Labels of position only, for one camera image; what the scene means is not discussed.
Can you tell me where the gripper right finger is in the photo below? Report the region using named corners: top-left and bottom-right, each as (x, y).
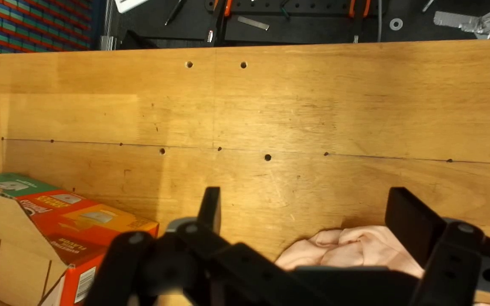
top-left (385, 187), bottom-right (490, 306)

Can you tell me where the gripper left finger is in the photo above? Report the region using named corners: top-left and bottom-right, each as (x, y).
top-left (84, 187), bottom-right (313, 306)

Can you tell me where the pink shirt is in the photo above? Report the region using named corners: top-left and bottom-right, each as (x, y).
top-left (274, 225), bottom-right (425, 280)

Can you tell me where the printed cardboard box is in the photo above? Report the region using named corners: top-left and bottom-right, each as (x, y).
top-left (0, 172), bottom-right (160, 306)

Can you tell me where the crumpled silver tape piece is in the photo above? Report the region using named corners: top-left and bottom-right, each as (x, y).
top-left (433, 5), bottom-right (490, 40)

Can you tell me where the black pen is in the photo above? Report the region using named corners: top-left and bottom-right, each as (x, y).
top-left (164, 0), bottom-right (188, 26)

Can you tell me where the flat metal strip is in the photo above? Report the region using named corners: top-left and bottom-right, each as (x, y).
top-left (237, 16), bottom-right (270, 31)

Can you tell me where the white flat object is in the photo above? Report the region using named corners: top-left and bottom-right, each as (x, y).
top-left (114, 0), bottom-right (148, 14)

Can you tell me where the striped colourful mat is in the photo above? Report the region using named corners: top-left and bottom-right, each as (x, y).
top-left (0, 0), bottom-right (97, 54)

